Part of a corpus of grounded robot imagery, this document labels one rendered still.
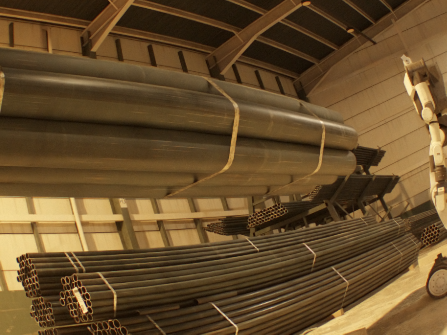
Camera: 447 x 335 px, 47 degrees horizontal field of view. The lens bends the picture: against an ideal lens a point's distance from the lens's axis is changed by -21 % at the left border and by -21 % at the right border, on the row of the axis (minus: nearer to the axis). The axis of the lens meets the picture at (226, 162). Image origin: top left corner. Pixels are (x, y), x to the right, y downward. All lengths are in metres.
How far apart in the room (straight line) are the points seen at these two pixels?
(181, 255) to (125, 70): 2.63
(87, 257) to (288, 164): 1.60
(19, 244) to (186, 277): 8.27
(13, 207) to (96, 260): 8.19
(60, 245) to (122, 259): 8.49
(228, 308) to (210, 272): 0.32
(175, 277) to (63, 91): 2.19
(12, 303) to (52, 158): 9.36
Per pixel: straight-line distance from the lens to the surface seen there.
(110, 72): 2.18
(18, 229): 11.99
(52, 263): 3.69
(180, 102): 2.28
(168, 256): 4.55
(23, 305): 11.28
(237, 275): 4.28
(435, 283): 3.13
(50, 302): 3.58
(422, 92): 3.19
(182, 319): 3.59
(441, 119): 3.35
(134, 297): 3.46
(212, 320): 3.76
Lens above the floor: 0.46
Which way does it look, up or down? 13 degrees up
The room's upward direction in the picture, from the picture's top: 17 degrees counter-clockwise
